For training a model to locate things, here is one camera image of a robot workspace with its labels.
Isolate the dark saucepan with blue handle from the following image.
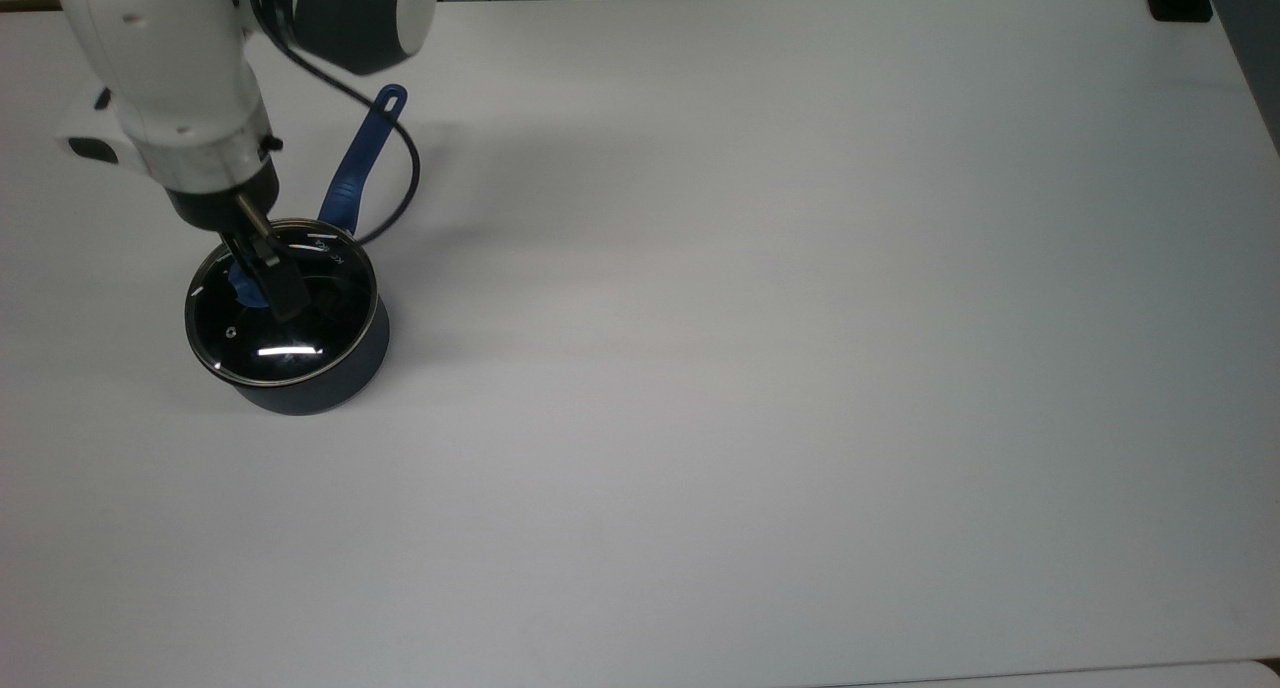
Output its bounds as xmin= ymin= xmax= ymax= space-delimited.
xmin=183 ymin=83 xmax=411 ymax=417

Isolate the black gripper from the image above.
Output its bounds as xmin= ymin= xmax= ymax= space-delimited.
xmin=164 ymin=160 xmax=305 ymax=322

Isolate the glass lid with blue knob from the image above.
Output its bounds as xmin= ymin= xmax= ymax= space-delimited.
xmin=185 ymin=220 xmax=381 ymax=387

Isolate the dark gripper cable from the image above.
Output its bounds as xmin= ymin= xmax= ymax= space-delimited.
xmin=245 ymin=0 xmax=422 ymax=247

